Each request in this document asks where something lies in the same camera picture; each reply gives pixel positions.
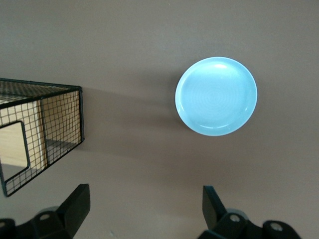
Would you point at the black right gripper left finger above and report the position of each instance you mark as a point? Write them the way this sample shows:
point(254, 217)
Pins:
point(72, 211)

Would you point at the light blue round plate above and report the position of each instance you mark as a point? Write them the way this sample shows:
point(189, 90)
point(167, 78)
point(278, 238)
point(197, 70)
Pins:
point(216, 99)

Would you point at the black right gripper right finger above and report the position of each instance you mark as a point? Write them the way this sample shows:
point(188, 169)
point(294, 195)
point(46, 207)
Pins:
point(215, 214)

